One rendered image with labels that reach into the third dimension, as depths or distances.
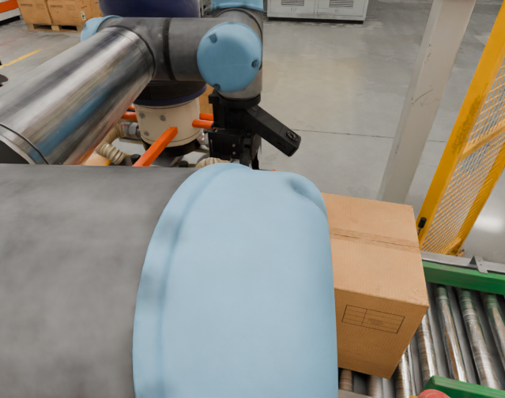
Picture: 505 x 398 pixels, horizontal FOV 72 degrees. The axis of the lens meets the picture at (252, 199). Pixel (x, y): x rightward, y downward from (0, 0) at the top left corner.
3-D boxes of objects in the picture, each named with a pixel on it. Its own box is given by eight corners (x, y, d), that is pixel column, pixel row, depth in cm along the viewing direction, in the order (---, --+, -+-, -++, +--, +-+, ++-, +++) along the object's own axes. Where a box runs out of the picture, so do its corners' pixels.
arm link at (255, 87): (266, 61, 58) (255, 78, 52) (266, 88, 61) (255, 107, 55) (224, 58, 60) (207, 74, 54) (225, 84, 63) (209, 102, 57)
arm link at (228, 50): (171, 96, 43) (186, 66, 52) (261, 98, 43) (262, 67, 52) (160, 28, 38) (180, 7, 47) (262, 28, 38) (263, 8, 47)
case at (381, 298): (384, 281, 141) (412, 205, 116) (390, 380, 111) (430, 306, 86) (241, 254, 153) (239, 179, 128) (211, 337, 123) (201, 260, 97)
